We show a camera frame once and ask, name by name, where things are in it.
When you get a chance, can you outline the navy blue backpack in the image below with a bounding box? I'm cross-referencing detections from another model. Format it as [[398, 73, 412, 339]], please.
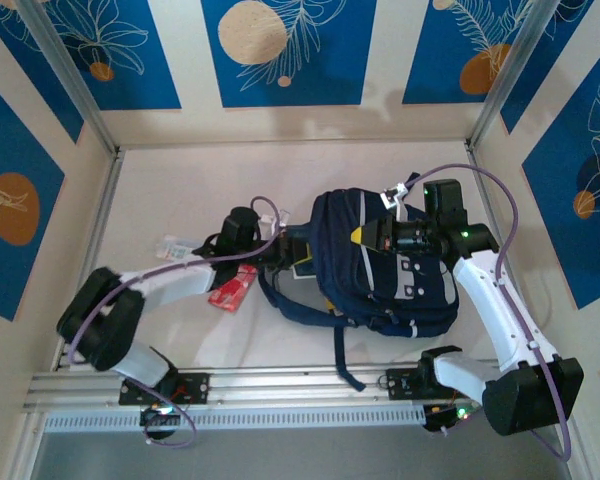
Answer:
[[257, 187, 461, 392]]

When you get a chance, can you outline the red packet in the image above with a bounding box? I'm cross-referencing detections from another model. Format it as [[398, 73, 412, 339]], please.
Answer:
[[208, 263, 259, 313]]

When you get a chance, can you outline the clear plastic stationery packet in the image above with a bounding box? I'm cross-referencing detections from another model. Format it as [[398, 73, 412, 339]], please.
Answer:
[[154, 233, 195, 262]]

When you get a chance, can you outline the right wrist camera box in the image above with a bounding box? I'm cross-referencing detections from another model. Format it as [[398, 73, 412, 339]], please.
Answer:
[[381, 182, 412, 210]]

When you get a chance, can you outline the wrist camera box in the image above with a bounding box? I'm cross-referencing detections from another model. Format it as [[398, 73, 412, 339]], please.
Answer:
[[381, 182, 412, 210], [260, 211, 289, 235]]

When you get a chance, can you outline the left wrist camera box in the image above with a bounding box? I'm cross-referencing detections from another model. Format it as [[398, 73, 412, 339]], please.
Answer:
[[260, 211, 289, 235]]

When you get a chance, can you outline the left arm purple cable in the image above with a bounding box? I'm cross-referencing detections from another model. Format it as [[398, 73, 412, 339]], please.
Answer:
[[67, 195, 287, 449]]

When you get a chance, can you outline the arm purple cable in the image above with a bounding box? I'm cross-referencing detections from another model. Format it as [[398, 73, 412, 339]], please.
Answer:
[[67, 195, 287, 449], [407, 163, 574, 461]]

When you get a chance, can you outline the aluminium table side rail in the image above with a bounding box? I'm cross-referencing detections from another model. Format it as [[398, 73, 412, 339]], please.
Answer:
[[54, 148, 127, 371], [465, 141, 549, 361]]

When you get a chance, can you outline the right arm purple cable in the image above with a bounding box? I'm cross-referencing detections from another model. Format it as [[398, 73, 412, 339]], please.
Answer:
[[407, 163, 574, 461]]

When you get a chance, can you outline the aluminium mounting rail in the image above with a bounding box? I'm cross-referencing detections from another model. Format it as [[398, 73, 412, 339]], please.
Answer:
[[22, 362, 574, 414]]

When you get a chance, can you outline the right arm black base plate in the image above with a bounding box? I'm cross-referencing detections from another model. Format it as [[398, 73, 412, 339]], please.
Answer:
[[385, 368, 479, 401]]

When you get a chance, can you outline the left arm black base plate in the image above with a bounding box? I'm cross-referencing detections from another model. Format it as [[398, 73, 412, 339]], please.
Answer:
[[118, 372, 211, 406]]

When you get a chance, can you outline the white slotted cable duct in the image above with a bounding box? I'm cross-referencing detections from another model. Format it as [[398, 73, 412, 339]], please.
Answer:
[[43, 405, 427, 434]]

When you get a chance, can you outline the aluminium frame post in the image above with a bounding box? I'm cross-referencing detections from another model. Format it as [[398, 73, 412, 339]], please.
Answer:
[[472, 0, 564, 150], [17, 0, 120, 157]]

